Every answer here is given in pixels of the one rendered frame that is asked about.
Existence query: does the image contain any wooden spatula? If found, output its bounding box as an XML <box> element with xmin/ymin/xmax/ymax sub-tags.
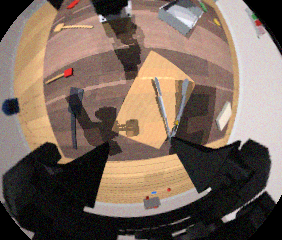
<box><xmin>54</xmin><ymin>23</ymin><xmax>93</xmax><ymax>32</ymax></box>

